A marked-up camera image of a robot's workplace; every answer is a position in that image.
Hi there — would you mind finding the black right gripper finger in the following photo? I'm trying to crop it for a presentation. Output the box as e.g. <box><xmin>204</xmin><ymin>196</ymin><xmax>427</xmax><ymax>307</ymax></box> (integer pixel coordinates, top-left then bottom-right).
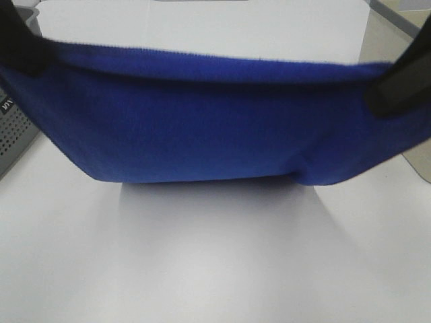
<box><xmin>364</xmin><ymin>18</ymin><xmax>430</xmax><ymax>118</ymax></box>

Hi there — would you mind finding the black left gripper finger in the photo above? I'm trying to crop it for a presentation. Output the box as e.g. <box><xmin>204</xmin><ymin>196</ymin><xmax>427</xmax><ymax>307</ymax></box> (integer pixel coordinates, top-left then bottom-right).
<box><xmin>1</xmin><ymin>1</ymin><xmax>50</xmax><ymax>76</ymax></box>

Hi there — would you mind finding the blue microfibre towel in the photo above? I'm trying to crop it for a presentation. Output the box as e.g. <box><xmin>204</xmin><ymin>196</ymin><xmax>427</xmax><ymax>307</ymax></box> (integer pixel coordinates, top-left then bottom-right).
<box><xmin>1</xmin><ymin>40</ymin><xmax>430</xmax><ymax>185</ymax></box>

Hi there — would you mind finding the beige storage box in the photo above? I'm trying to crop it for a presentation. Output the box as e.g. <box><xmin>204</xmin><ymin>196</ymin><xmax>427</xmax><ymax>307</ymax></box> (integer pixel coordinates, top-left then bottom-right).
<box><xmin>360</xmin><ymin>0</ymin><xmax>431</xmax><ymax>184</ymax></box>

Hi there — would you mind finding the grey perforated plastic basket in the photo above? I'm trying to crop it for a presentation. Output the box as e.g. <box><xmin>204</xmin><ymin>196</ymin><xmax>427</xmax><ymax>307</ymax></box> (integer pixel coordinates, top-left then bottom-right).
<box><xmin>1</xmin><ymin>5</ymin><xmax>41</xmax><ymax>179</ymax></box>

